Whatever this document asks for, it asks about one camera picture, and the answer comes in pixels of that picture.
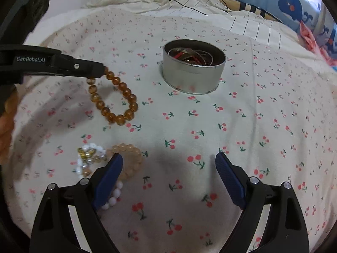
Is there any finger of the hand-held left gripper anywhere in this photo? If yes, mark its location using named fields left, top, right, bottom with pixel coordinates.
left=50, top=54, right=109, bottom=79

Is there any cherry print blanket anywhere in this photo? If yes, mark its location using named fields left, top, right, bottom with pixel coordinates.
left=5, top=7, right=337, bottom=253

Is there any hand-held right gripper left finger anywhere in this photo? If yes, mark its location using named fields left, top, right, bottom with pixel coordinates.
left=30, top=153, right=124, bottom=253

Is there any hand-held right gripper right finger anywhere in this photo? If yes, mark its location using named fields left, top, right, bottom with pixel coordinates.
left=215, top=151, right=310, bottom=253

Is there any peach bead bracelet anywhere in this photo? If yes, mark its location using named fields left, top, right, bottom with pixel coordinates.
left=111, top=144, right=145, bottom=181

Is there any round metal tin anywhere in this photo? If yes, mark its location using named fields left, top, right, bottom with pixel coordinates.
left=161, top=39, right=227, bottom=95

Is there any amber bead bracelet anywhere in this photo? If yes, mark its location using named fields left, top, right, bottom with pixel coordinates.
left=88, top=70, right=139, bottom=125

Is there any person's left hand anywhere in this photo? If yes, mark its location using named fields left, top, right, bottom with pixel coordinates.
left=0, top=84, right=17, bottom=161

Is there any white bead bracelet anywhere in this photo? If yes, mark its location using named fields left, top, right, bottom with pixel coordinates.
left=76, top=144, right=124, bottom=212

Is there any gold and clear bead bracelet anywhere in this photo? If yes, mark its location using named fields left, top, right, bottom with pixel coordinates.
left=77, top=148, right=107, bottom=164

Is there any blue whale print curtain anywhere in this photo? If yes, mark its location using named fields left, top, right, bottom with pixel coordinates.
left=182, top=0, right=337, bottom=48

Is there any black and yellow striped pillow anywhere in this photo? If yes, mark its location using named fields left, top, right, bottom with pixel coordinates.
left=226, top=0, right=282, bottom=23

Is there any pink cloth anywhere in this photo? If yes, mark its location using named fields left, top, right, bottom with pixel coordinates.
left=299, top=21, right=337, bottom=66

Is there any pile of bracelets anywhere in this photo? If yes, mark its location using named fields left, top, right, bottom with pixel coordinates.
left=168, top=46, right=220, bottom=66

